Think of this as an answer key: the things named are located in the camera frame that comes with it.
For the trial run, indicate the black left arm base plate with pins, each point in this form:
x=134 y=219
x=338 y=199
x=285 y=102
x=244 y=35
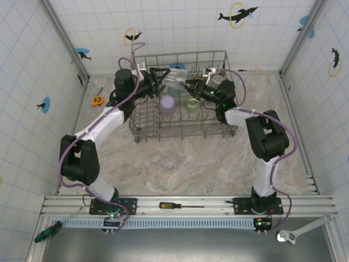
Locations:
x=131 y=203

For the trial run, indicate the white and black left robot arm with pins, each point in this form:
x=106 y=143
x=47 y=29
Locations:
x=109 y=122

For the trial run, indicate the silver adjustable wrench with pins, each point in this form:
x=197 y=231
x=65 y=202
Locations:
x=313 y=225

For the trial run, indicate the black and yellow screwdriver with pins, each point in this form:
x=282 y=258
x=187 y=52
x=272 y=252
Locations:
x=166 y=205

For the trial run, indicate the green translucent plastic cup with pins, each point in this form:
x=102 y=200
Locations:
x=192 y=103

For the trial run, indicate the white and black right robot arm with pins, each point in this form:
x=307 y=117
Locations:
x=267 y=136

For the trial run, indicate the aluminium frame post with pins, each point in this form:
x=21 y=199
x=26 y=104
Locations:
x=66 y=38
x=294 y=54

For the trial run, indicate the aluminium mounting rail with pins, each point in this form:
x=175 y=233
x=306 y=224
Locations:
x=191 y=200

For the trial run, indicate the blue oval black fish sticker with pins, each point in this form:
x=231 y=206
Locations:
x=174 y=66

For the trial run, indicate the yellow tape measure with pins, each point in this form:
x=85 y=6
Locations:
x=97 y=101

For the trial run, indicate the blue oval shark sticker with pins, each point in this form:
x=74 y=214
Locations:
x=81 y=51

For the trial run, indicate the blue oval diver sticker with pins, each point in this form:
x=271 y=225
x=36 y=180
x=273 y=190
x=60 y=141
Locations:
x=47 y=105

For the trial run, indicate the lavender plastic cup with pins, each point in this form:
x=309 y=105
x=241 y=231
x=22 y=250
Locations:
x=167 y=105

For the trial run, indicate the clear round glass bowl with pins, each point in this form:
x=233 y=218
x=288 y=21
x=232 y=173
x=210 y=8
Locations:
x=169 y=163

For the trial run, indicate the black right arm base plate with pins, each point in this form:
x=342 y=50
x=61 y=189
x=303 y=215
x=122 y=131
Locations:
x=241 y=204

